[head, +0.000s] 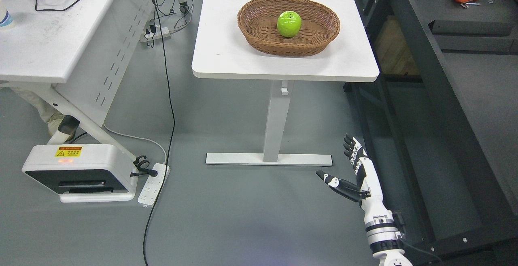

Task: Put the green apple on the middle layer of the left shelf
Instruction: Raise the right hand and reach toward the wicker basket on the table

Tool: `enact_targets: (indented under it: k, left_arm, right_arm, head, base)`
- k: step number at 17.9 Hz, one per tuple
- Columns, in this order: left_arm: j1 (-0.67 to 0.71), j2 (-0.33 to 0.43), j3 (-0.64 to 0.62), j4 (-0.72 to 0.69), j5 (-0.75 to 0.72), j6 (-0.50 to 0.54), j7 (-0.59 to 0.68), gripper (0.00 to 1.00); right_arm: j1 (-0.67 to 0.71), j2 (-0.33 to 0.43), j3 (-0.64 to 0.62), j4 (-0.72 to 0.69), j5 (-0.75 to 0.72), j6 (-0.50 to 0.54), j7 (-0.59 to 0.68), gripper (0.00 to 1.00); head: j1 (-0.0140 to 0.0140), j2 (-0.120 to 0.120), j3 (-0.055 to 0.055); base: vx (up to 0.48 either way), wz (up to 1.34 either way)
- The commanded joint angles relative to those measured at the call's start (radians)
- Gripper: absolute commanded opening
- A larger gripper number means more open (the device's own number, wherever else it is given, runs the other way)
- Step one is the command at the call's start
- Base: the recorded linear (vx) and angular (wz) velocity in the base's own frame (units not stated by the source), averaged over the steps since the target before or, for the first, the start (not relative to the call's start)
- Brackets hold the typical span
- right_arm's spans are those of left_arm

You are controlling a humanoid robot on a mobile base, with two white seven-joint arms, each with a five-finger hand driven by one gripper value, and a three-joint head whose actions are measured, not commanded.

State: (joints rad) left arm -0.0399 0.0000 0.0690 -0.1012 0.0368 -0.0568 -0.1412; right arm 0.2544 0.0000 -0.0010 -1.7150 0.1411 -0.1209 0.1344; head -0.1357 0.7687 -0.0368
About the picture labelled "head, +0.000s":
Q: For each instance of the brown wicker basket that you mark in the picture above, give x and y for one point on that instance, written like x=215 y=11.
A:
x=257 y=21

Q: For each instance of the white far power strip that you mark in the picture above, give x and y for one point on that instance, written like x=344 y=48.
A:
x=149 y=36

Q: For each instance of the person's shoe and leg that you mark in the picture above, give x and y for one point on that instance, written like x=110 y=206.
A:
x=51 y=116

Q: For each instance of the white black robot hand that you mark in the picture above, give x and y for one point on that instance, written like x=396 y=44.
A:
x=367 y=191

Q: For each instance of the white floor power strip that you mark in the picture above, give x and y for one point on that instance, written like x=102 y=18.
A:
x=153 y=185

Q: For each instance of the white left desk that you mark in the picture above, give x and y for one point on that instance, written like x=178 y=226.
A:
x=74 y=59

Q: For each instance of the green apple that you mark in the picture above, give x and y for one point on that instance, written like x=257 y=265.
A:
x=289 y=24

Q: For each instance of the white standing desk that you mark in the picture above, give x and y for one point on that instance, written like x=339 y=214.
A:
x=222 y=52

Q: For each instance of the paper cup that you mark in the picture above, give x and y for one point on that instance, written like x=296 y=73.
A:
x=6 y=19

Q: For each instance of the black metal shelf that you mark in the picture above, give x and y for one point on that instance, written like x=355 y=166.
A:
x=444 y=141

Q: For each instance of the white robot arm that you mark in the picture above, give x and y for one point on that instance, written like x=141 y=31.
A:
x=384 y=240

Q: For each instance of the white box device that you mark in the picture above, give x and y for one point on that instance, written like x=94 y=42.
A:
x=83 y=172

